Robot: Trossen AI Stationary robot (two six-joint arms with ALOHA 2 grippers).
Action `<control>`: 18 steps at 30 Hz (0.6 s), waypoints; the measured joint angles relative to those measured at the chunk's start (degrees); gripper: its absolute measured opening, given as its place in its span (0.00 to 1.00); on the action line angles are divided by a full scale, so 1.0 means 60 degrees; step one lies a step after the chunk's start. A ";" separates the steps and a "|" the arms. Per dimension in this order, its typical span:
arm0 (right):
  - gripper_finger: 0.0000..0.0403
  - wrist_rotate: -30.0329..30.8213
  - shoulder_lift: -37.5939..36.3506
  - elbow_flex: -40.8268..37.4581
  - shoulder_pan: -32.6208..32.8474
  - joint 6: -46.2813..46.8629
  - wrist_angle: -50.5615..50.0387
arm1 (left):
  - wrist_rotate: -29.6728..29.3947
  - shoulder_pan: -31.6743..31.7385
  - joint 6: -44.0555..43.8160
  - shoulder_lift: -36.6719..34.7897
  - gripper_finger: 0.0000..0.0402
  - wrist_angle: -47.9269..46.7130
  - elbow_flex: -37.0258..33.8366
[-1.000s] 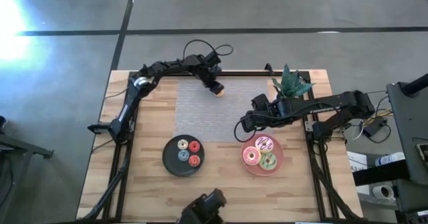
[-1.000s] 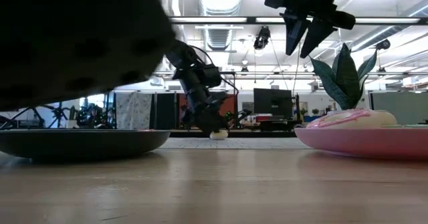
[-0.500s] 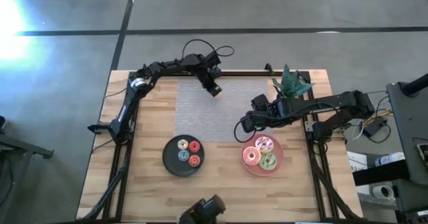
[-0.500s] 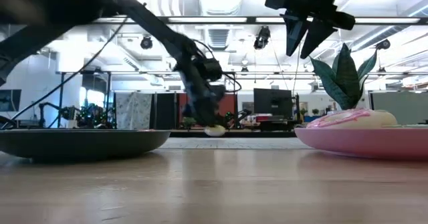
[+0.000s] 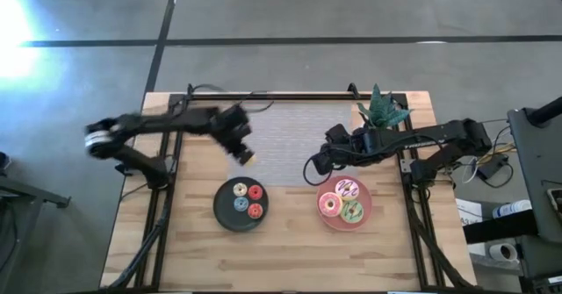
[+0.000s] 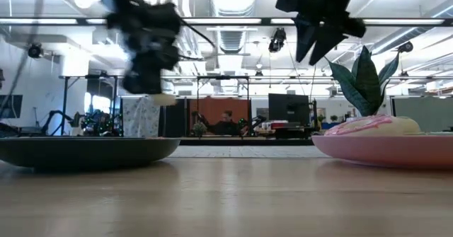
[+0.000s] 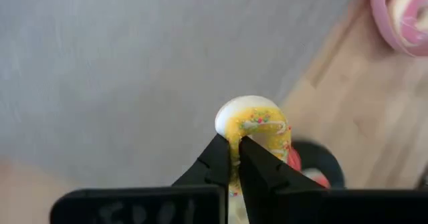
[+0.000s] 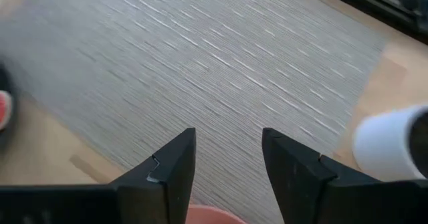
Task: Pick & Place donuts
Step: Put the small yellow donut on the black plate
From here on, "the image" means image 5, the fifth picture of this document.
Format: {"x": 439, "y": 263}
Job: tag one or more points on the pink round plate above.
{"x": 366, "y": 197}

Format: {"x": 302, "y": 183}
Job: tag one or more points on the black aluminium table frame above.
{"x": 303, "y": 96}

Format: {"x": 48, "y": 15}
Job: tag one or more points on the grey metal stand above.
{"x": 26, "y": 197}

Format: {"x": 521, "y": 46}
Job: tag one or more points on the small blue donut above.
{"x": 236, "y": 204}

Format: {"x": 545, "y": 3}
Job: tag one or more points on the small red donut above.
{"x": 259, "y": 192}
{"x": 259, "y": 211}

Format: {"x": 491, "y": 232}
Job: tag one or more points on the large green striped donut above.
{"x": 358, "y": 212}

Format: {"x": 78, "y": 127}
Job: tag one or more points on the black power adapter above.
{"x": 492, "y": 167}

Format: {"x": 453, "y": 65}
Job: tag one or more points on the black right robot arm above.
{"x": 439, "y": 138}

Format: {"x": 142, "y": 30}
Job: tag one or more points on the grey equipment cart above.
{"x": 538, "y": 167}

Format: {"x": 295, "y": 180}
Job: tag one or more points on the white bottle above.
{"x": 511, "y": 209}

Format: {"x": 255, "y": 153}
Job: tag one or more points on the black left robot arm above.
{"x": 145, "y": 125}

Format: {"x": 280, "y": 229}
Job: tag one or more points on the silver metal bracket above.
{"x": 405, "y": 166}

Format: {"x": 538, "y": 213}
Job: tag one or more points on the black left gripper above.
{"x": 232, "y": 127}

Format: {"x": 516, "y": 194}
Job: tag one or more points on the white paper box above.
{"x": 469, "y": 211}

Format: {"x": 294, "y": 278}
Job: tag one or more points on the white tape roll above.
{"x": 504, "y": 252}

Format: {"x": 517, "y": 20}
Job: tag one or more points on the white woven placemat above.
{"x": 285, "y": 140}

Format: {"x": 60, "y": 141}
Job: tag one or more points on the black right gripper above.
{"x": 347, "y": 145}

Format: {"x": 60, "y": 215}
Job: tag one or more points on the snake plant in white pot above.
{"x": 382, "y": 109}

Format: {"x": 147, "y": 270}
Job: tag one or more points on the large pink iced donut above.
{"x": 324, "y": 205}

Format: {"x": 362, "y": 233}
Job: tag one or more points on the large white striped donut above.
{"x": 340, "y": 189}

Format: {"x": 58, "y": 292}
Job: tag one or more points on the black round plate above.
{"x": 228, "y": 219}

